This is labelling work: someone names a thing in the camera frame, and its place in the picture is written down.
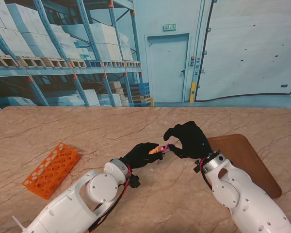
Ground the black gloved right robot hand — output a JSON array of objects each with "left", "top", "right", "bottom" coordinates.
[{"left": 163, "top": 120, "right": 213, "bottom": 161}]

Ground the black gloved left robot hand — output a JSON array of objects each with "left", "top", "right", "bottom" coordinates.
[{"left": 119, "top": 142, "right": 164, "bottom": 169}]

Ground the brown wooden tray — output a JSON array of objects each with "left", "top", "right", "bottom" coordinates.
[{"left": 207, "top": 133, "right": 282, "bottom": 199}]

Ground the orange test tube rack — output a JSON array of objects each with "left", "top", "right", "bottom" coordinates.
[{"left": 21, "top": 142, "right": 82, "bottom": 200}]

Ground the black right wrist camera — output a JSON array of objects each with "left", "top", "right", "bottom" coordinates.
[{"left": 193, "top": 159, "right": 204, "bottom": 174}]

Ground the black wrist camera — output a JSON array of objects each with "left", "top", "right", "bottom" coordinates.
[
  {"left": 129, "top": 174, "right": 141, "bottom": 189},
  {"left": 193, "top": 159, "right": 204, "bottom": 174}
]

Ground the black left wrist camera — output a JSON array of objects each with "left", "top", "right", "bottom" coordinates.
[{"left": 129, "top": 174, "right": 141, "bottom": 189}]

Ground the red black left arm cable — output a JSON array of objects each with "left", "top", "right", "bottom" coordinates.
[{"left": 86, "top": 163, "right": 133, "bottom": 233}]

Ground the red black arm cable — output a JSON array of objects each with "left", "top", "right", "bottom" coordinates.
[
  {"left": 199, "top": 157, "right": 233, "bottom": 214},
  {"left": 86, "top": 163, "right": 133, "bottom": 233}
]

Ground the red black right arm cable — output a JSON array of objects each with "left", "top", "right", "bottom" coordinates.
[{"left": 199, "top": 157, "right": 233, "bottom": 214}]

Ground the white cable tie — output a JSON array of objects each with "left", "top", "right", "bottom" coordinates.
[{"left": 11, "top": 215, "right": 26, "bottom": 231}]

